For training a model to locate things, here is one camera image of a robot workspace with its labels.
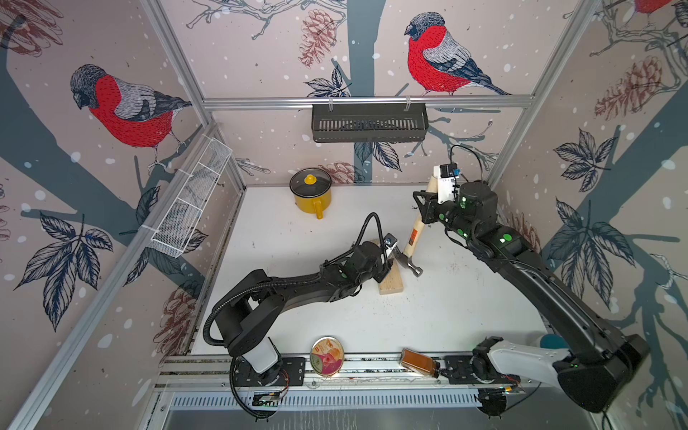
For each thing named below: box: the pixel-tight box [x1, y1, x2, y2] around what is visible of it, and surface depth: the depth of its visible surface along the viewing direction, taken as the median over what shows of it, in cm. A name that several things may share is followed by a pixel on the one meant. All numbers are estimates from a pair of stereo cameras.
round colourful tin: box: [309, 335, 345, 378], surface depth 75 cm
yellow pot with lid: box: [289, 167, 332, 220], surface depth 107 cm
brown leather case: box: [399, 347, 441, 379], surface depth 73 cm
